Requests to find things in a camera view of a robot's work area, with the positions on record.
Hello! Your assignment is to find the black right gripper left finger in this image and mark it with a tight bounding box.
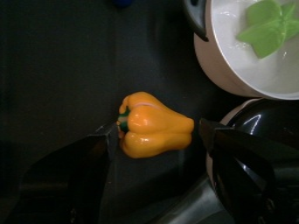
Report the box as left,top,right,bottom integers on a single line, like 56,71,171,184
5,122,119,224

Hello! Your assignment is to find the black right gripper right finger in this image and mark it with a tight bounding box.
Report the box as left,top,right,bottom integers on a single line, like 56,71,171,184
199,118,299,224

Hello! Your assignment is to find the yellow toy squash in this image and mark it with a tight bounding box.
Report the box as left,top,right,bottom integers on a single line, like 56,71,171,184
116,91,195,159

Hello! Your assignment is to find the black toy frying pan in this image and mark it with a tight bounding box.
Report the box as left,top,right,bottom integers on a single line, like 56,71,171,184
153,97,299,224

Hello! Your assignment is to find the white toy pot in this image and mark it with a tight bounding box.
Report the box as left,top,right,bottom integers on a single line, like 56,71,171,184
181,0,299,101

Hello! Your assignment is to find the green toy leaf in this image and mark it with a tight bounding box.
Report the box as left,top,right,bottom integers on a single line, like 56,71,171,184
236,0,299,60

